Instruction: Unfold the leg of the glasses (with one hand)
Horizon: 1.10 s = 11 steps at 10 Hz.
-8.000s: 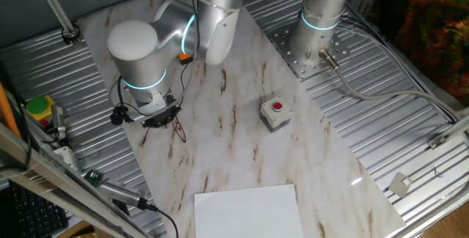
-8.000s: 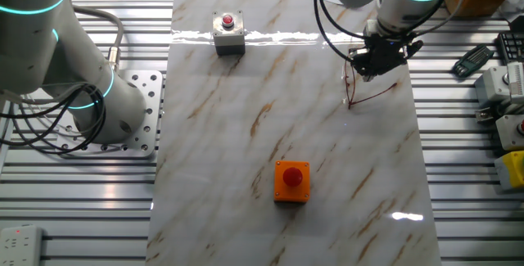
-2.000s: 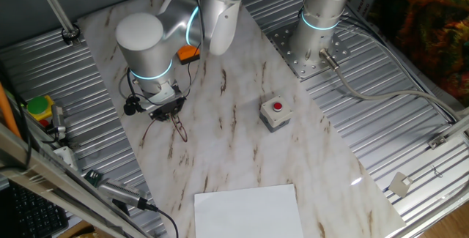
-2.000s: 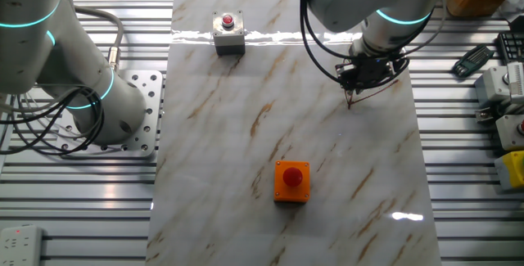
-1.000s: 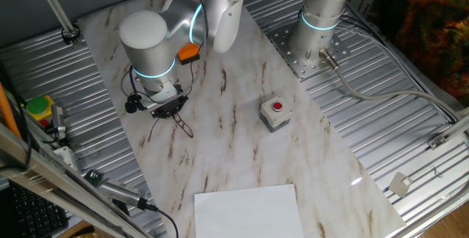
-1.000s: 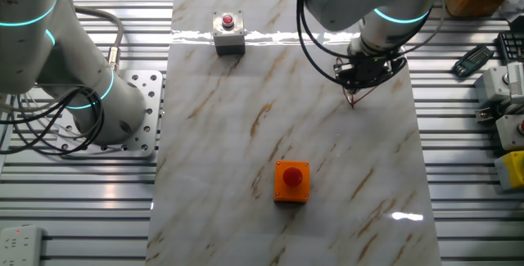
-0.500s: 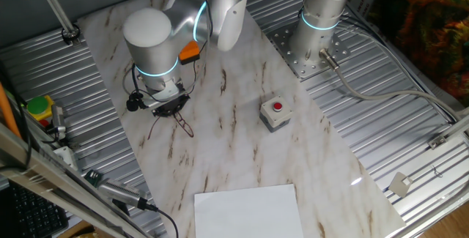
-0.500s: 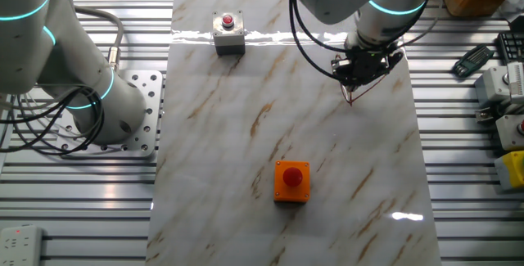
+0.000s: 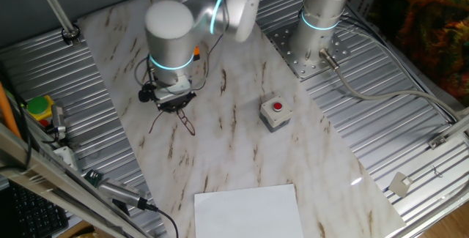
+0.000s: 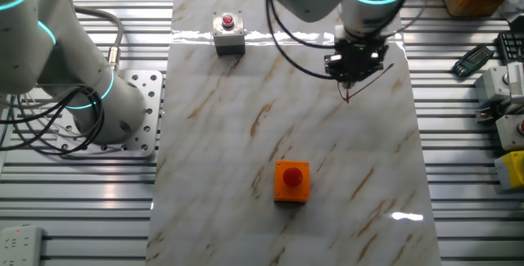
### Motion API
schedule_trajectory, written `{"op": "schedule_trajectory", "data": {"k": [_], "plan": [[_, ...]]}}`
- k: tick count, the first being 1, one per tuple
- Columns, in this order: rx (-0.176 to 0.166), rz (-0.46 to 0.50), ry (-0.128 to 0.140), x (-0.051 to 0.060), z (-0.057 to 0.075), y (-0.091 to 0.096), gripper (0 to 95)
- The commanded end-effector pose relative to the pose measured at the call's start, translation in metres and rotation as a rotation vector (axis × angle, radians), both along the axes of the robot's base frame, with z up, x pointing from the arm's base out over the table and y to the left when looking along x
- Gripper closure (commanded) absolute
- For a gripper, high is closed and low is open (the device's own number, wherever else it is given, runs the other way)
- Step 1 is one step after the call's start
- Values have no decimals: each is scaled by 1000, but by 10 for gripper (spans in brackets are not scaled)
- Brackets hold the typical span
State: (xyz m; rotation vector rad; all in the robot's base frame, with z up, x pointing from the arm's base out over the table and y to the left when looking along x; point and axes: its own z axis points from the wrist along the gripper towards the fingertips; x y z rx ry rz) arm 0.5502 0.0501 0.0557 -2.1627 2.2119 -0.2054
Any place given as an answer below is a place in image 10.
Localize white power strip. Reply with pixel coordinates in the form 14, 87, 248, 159
0, 223, 45, 266

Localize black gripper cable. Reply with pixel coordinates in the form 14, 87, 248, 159
264, 0, 418, 81

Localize marble pattern table mat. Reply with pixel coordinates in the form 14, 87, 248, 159
145, 0, 443, 266

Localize yellow box with green button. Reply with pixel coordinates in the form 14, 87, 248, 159
494, 150, 524, 193

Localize dark red thin-frame glasses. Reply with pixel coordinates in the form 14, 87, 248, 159
336, 63, 395, 105

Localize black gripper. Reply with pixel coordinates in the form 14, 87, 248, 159
323, 38, 390, 90

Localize silver ribbed camera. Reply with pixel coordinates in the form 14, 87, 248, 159
506, 61, 524, 104

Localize small silver metal device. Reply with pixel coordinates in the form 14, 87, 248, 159
474, 106, 495, 126

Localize grey red pushbutton box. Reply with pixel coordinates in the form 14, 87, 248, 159
211, 10, 246, 57
495, 114, 524, 151

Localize grey cable with metal plug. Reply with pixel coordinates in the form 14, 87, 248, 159
69, 4, 125, 73

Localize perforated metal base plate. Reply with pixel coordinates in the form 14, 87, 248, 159
56, 69, 165, 160

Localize black looped cable bundle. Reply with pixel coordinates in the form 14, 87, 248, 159
0, 84, 106, 156

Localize orange red pushbutton box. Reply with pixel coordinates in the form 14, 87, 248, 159
273, 160, 311, 204

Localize black keyboard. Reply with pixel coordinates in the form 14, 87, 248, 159
496, 31, 524, 65

